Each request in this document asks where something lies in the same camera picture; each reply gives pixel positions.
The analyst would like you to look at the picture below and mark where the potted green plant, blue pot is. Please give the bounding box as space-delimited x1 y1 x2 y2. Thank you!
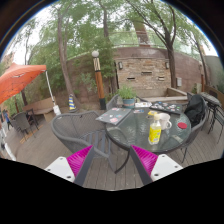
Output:
116 84 138 109

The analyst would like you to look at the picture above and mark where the black laptop with stickers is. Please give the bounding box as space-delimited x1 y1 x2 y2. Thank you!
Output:
148 100 184 115

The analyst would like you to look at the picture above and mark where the flat round red coaster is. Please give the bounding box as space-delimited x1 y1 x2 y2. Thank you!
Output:
176 121 188 130

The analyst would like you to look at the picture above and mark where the round dark patio table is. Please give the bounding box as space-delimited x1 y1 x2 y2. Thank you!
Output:
199 91 223 134

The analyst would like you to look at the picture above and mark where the wooden bench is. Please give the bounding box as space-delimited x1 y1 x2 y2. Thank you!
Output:
23 97 56 118

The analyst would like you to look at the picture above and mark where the black jacket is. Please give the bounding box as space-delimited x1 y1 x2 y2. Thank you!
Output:
184 94 206 128

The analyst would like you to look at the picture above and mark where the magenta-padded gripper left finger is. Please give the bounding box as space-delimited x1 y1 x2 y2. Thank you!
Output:
44 144 97 187

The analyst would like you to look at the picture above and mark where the grey laptop with stickers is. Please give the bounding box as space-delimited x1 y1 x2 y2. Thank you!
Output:
95 107 133 126

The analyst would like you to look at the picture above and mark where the white ceramic mug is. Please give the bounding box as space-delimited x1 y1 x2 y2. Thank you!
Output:
158 112 173 131

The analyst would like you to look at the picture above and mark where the grey wicker armchair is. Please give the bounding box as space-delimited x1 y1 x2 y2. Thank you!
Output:
50 110 116 159

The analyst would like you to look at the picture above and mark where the white printed booklet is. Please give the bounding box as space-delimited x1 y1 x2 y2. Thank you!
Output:
134 101 153 109

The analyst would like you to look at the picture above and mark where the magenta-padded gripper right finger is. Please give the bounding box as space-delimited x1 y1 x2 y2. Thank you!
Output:
129 144 184 186

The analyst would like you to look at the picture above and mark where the clear bottle with yellow label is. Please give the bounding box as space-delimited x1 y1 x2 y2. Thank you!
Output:
148 113 163 146

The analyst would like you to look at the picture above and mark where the grey chair carrying jacket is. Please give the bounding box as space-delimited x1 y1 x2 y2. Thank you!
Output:
181 94 210 164

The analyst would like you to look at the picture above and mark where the striped lamp post, globe light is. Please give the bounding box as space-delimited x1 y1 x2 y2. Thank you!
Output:
91 50 107 111

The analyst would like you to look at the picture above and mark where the blue and yellow striped cone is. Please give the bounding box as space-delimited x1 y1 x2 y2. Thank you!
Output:
68 93 77 111

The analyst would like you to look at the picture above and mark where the orange patio umbrella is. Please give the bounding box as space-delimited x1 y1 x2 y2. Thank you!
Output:
0 62 63 116

